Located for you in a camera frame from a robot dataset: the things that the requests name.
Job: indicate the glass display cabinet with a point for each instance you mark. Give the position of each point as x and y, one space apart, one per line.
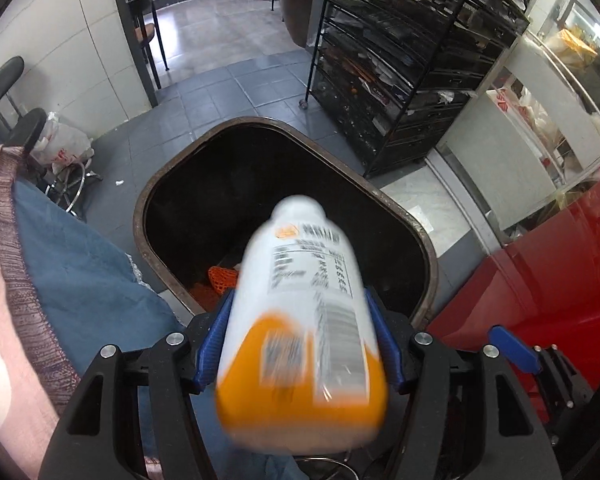
529 144

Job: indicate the wooden seat chair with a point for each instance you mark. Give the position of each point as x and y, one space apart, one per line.
146 28

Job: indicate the white red plastic bag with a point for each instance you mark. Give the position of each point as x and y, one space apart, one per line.
60 145

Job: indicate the brown plastic trash bin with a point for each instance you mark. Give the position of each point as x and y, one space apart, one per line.
202 206

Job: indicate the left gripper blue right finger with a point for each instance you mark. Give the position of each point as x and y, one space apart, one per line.
467 416

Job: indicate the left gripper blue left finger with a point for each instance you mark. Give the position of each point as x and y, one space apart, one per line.
98 436

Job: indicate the black wire drawer cart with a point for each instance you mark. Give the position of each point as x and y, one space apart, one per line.
393 75

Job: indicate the orange foam fruit net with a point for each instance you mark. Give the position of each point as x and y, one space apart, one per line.
213 284

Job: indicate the orange white plastic bottle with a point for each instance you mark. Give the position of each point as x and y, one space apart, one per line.
300 370

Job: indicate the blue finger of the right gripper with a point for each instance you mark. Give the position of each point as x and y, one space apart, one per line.
515 350

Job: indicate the black round stool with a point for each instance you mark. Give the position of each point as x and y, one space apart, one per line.
27 130

